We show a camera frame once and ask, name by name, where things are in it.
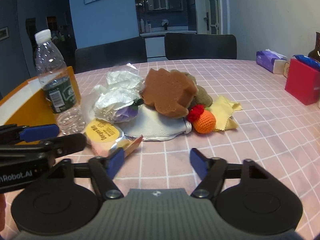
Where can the beige round speaker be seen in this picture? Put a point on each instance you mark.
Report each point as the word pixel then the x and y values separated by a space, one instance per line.
pixel 286 69

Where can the yellow cloth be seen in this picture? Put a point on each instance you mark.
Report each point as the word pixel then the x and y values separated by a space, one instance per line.
pixel 222 109

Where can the white plastic flower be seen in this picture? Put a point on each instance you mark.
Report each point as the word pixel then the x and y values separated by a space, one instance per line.
pixel 119 99

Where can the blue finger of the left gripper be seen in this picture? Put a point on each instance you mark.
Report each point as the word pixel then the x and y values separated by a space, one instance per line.
pixel 13 134
pixel 57 147

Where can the black chair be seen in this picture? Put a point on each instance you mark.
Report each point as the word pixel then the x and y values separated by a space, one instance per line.
pixel 112 54
pixel 200 46

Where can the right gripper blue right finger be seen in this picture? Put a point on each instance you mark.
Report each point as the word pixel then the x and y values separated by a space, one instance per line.
pixel 211 173

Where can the red box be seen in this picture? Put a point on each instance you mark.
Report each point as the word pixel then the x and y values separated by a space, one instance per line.
pixel 303 82

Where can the orange crochet ball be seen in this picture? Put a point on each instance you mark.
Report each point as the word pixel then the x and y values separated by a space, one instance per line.
pixel 205 123

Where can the brown sponge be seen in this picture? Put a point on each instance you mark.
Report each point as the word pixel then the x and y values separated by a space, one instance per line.
pixel 169 93

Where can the yellow labelled snack packet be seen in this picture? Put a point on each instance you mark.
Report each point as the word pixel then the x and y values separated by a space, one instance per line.
pixel 105 139

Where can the white cabinet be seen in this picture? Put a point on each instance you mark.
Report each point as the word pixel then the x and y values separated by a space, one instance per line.
pixel 155 46

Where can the black chair left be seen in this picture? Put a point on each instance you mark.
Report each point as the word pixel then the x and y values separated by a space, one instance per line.
pixel 112 54

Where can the brown plush fabric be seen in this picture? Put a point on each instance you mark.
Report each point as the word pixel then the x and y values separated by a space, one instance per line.
pixel 202 97

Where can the white glass door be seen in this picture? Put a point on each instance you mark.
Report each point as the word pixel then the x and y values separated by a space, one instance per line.
pixel 212 17

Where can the orange storage box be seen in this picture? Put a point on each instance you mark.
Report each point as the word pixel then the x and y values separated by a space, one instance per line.
pixel 26 105

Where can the pink checkered tablecloth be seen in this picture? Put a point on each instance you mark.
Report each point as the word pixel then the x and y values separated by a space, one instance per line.
pixel 274 129

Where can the clear plastic water bottle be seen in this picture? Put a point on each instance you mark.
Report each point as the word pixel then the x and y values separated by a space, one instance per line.
pixel 56 84

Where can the brown glass bottle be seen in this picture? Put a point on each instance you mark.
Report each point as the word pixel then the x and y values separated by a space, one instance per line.
pixel 315 53

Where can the black chair right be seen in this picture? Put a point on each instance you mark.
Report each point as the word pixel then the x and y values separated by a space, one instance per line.
pixel 200 46

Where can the blue packet on red box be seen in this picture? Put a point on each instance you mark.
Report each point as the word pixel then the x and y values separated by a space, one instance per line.
pixel 308 61

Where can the white round cloth pad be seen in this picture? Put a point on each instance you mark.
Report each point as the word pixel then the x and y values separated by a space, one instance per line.
pixel 154 126

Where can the red crochet flower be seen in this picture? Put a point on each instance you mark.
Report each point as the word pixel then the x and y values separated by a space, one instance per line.
pixel 195 112

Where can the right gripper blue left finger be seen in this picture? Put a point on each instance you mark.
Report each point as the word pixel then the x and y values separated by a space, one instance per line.
pixel 103 170

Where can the purple tissue pack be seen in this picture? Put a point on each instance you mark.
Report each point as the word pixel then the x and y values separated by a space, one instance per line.
pixel 272 61

